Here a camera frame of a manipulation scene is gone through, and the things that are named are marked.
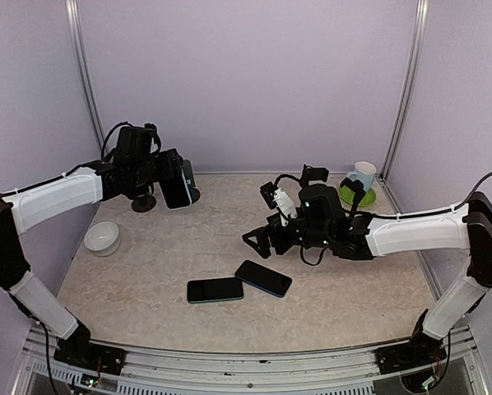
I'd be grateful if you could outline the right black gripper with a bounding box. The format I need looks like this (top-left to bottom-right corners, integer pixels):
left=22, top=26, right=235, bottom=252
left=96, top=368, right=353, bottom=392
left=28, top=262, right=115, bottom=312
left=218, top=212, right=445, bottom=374
left=242, top=211, right=332, bottom=258

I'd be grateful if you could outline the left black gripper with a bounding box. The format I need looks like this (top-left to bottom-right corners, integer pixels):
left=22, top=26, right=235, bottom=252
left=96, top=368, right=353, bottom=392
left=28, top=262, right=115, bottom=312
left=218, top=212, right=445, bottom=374
left=131, top=147, right=183, bottom=187

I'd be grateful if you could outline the phone with light-blue case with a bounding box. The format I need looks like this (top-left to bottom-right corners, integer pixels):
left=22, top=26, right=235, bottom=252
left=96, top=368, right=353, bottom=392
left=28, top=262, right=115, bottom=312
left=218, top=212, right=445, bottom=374
left=160, top=160, right=193, bottom=210

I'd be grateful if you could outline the folding phone stand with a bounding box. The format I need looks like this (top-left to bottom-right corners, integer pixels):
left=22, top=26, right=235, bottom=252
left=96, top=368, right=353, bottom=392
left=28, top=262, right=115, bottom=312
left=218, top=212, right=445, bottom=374
left=131, top=194, right=156, bottom=213
left=189, top=188, right=201, bottom=203

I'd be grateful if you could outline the phone with dark-blue case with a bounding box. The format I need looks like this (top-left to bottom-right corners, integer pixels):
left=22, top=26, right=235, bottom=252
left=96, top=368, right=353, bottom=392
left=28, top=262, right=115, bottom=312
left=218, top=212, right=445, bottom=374
left=234, top=260, right=292, bottom=298

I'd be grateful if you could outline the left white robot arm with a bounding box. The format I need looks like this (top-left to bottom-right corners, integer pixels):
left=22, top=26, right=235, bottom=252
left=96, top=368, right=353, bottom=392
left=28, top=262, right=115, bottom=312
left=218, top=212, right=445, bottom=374
left=0, top=122, right=200, bottom=366

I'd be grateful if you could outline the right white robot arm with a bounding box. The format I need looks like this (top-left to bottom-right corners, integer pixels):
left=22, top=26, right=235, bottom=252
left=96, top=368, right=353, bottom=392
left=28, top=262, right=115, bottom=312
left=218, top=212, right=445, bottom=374
left=243, top=165, right=492, bottom=365

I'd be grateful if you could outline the phone with teal case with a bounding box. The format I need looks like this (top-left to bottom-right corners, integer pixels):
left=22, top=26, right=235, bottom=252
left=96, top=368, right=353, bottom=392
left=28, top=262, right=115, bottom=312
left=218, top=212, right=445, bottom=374
left=187, top=277, right=244, bottom=304

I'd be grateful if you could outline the black clamp phone stand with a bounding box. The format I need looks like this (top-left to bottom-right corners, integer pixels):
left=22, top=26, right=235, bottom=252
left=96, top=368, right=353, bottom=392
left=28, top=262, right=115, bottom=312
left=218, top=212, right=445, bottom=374
left=299, top=165, right=329, bottom=188

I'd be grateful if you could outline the black clamp stand right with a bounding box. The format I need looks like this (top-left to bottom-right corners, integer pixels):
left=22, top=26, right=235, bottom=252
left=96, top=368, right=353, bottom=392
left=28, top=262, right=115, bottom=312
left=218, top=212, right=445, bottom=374
left=339, top=177, right=366, bottom=218

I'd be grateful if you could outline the white bowl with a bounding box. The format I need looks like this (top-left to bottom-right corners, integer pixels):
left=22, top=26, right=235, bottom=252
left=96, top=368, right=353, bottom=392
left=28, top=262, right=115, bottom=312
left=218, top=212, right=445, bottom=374
left=83, top=221, right=120, bottom=257

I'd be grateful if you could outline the green saucer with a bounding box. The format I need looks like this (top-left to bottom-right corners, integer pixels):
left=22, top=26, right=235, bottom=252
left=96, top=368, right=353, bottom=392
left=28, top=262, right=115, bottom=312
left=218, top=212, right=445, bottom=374
left=338, top=186, right=377, bottom=208

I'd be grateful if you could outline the white blue mug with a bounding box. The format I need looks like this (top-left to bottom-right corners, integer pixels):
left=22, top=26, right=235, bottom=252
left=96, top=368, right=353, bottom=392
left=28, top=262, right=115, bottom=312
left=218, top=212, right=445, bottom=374
left=346, top=161, right=377, bottom=192

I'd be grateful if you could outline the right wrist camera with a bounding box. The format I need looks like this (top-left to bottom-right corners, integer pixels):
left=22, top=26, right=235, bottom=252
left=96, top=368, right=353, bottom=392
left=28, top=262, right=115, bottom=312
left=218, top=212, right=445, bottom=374
left=260, top=182, right=298, bottom=226

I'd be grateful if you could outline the front aluminium rail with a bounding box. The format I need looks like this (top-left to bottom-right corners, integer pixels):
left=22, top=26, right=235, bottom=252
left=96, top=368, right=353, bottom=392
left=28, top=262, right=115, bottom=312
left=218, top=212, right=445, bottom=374
left=9, top=327, right=492, bottom=394

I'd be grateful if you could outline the left aluminium frame post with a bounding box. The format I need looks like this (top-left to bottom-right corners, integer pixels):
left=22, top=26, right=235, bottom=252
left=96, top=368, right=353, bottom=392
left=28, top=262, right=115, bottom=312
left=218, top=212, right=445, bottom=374
left=65, top=0, right=104, bottom=151

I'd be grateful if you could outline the aluminium frame post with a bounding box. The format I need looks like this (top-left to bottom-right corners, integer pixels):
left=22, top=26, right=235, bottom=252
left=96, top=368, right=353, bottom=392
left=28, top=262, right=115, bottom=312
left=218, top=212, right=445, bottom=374
left=381, top=0, right=429, bottom=184
left=65, top=0, right=104, bottom=151

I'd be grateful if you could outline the right aluminium frame post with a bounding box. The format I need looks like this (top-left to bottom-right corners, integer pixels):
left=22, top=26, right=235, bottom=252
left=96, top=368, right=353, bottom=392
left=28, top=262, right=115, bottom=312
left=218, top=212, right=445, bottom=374
left=381, top=0, right=429, bottom=184

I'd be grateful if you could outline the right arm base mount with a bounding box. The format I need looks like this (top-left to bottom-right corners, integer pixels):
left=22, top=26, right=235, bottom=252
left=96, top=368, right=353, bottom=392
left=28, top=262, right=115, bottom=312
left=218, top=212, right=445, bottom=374
left=375, top=342, right=447, bottom=374

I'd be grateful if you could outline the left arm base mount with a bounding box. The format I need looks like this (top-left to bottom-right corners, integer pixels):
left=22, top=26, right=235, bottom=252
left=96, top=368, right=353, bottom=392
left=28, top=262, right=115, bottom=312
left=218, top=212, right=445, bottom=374
left=53, top=343, right=127, bottom=376

